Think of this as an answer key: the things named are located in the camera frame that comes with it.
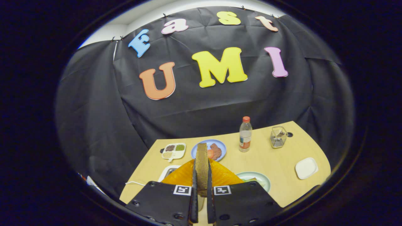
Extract pale green round plate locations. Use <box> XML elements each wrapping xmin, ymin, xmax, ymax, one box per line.
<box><xmin>236</xmin><ymin>172</ymin><xmax>271</xmax><ymax>192</ymax></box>

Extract white square plate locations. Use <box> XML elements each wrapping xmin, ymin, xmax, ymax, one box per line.
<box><xmin>295</xmin><ymin>158</ymin><xmax>318</xmax><ymax>180</ymax></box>

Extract brown toast bread slice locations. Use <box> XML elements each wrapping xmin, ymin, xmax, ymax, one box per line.
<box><xmin>195</xmin><ymin>143</ymin><xmax>209</xmax><ymax>197</ymax></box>

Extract white toaster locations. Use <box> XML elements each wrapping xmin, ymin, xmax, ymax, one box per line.
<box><xmin>158</xmin><ymin>165</ymin><xmax>182</xmax><ymax>183</ymax></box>

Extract blue plate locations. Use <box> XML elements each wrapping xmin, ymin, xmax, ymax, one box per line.
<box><xmin>191</xmin><ymin>139</ymin><xmax>226</xmax><ymax>162</ymax></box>

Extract brown meat pieces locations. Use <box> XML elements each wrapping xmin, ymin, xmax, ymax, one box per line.
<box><xmin>210</xmin><ymin>143</ymin><xmax>222</xmax><ymax>160</ymax></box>

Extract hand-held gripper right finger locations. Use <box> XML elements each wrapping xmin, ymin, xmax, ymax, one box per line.
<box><xmin>207</xmin><ymin>159</ymin><xmax>283</xmax><ymax>226</ymax></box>

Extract clear bottle with red cap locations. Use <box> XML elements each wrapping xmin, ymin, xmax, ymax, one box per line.
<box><xmin>239</xmin><ymin>116</ymin><xmax>253</xmax><ymax>152</ymax></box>

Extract white power cable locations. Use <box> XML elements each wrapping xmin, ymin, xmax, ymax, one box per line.
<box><xmin>126</xmin><ymin>181</ymin><xmax>164</xmax><ymax>186</ymax></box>

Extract white four-compartment condiment dish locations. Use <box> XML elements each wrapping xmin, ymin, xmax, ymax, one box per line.
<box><xmin>161</xmin><ymin>143</ymin><xmax>186</xmax><ymax>162</ymax></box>

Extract metal wire basket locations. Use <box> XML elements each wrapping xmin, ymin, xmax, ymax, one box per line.
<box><xmin>270</xmin><ymin>126</ymin><xmax>288</xmax><ymax>148</ymax></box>

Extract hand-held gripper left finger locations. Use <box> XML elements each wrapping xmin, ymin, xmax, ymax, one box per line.
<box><xmin>125</xmin><ymin>159</ymin><xmax>199</xmax><ymax>226</ymax></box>

